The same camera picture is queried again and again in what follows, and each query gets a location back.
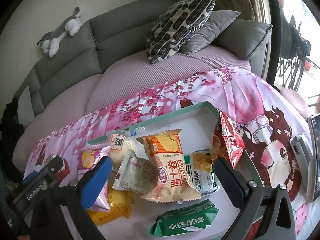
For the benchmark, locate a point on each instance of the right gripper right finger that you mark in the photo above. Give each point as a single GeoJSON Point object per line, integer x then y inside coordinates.
{"type": "Point", "coordinates": [233, 183]}

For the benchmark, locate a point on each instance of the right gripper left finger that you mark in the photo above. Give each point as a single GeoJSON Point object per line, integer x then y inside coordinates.
{"type": "Point", "coordinates": [93, 182]}

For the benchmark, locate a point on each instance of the purple swiss roll packet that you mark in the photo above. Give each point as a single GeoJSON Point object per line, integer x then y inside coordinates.
{"type": "Point", "coordinates": [88, 157]}

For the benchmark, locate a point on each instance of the yellow soft bread packet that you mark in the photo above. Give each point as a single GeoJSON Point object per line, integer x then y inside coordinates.
{"type": "Point", "coordinates": [120, 206]}

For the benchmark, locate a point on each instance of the red snack packet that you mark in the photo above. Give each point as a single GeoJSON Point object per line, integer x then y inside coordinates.
{"type": "Point", "coordinates": [226, 141]}

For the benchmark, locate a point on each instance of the dark green biscuit packet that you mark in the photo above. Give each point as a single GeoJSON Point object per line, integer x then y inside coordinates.
{"type": "Point", "coordinates": [187, 219]}

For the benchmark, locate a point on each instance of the steamed cake clear packet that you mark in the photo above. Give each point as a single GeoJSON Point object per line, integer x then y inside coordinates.
{"type": "Point", "coordinates": [121, 141]}

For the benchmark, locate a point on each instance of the orange swiss roll packet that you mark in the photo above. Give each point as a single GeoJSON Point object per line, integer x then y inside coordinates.
{"type": "Point", "coordinates": [173, 184]}

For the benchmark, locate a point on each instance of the cartoon print cloth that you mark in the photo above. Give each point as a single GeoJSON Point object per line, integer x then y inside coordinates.
{"type": "Point", "coordinates": [250, 111]}

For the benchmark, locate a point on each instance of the silver device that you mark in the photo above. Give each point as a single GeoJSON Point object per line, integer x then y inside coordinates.
{"type": "Point", "coordinates": [303, 155]}

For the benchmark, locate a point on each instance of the dark clothing on sofa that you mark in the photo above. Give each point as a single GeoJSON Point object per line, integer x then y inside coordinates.
{"type": "Point", "coordinates": [11, 131]}

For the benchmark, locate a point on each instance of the light grey cushion left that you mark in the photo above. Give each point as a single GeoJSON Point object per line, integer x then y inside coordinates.
{"type": "Point", "coordinates": [25, 110]}

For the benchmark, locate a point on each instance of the smartphone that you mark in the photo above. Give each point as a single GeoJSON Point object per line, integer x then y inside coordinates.
{"type": "Point", "coordinates": [313, 166]}

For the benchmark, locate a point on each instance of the pink sofa seat cover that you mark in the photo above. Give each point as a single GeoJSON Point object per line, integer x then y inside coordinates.
{"type": "Point", "coordinates": [124, 78]}

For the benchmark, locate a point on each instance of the grey sofa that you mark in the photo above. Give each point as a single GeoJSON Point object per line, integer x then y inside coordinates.
{"type": "Point", "coordinates": [105, 39]}

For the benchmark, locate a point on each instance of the grey white plush toy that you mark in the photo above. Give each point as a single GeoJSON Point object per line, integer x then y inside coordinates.
{"type": "Point", "coordinates": [50, 41]}

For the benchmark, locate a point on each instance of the grey cushion right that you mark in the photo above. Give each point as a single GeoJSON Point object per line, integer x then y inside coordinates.
{"type": "Point", "coordinates": [217, 22]}

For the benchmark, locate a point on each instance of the black white patterned cushion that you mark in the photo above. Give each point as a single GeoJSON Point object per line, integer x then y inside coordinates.
{"type": "Point", "coordinates": [176, 27]}

